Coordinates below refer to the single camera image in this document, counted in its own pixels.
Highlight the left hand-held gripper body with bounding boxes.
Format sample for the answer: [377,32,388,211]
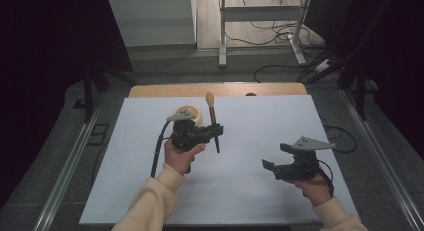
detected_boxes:
[166,111,209,151]

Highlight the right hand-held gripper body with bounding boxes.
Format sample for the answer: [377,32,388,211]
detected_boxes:
[273,135,336,181]

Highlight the makeup brush with dark handle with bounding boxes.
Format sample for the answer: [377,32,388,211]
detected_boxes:
[205,91,222,154]

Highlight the person's left hand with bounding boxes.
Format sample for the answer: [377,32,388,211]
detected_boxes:
[163,139,207,177]

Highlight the person's right hand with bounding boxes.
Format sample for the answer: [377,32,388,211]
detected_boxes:
[286,169,335,208]

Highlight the white table sheet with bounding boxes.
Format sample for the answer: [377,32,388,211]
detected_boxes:
[79,94,359,225]

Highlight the black metal stand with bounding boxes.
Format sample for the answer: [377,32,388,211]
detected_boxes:
[72,68,137,124]
[299,50,379,122]

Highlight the white power strip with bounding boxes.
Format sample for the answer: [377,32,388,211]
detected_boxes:
[314,58,333,73]

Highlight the pale grey partition panel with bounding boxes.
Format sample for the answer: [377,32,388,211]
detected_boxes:
[108,0,198,48]

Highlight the black curtain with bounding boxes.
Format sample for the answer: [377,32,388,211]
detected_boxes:
[0,0,134,209]
[304,0,424,159]

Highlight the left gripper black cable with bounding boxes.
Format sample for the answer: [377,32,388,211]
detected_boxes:
[150,120,175,179]

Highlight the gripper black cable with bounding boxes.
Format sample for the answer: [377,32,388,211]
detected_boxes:
[316,159,335,197]
[150,120,175,179]

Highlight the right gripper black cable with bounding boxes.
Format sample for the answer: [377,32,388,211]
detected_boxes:
[316,159,335,197]

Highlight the black looped floor cable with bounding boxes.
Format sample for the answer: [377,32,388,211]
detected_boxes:
[321,115,358,155]

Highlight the black floor frame plate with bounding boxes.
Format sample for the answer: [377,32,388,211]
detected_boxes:
[86,123,110,147]

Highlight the aluminium floor rail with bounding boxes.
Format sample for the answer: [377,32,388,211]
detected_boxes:
[339,89,424,231]
[33,90,105,231]

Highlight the tangle of black floor cables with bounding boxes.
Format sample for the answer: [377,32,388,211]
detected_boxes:
[223,0,326,59]

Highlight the white metal desk frame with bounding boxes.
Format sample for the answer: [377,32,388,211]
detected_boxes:
[218,0,313,69]

